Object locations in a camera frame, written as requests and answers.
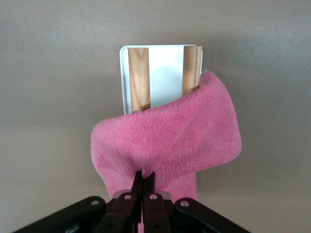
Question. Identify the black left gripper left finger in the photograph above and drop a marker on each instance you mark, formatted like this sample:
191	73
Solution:
121	213

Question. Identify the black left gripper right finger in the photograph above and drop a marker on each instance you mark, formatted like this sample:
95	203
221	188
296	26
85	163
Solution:
155	213

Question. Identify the pink microfibre cloth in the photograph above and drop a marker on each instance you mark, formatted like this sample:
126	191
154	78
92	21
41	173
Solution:
170	136

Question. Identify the wooden stick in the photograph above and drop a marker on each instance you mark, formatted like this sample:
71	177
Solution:
190	70
139	77

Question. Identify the white rectangular tray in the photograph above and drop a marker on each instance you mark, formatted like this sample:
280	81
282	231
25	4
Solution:
165	72

